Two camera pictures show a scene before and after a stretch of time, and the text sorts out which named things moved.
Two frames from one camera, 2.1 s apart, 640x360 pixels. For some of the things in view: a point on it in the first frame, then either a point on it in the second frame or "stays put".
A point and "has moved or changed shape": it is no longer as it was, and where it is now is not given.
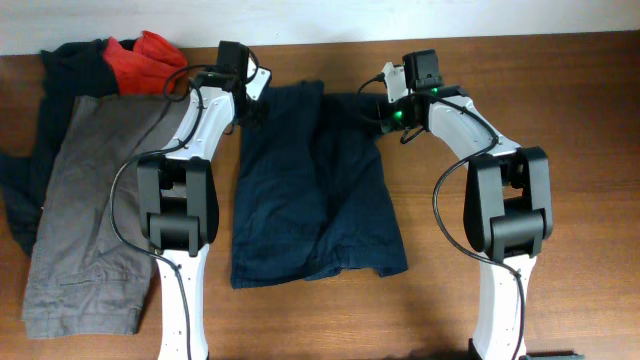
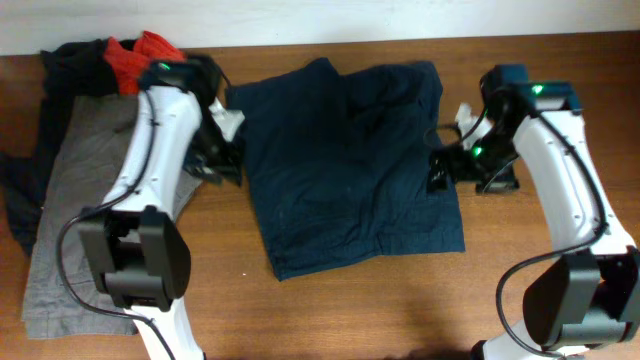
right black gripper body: [397, 114] -> [490, 162]
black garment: [81, 68] stays put
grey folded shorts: [90, 268] stays put
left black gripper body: [252, 113] -> [208, 149]
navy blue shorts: [314, 196] has moved or changed shape
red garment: [144, 70] stays put
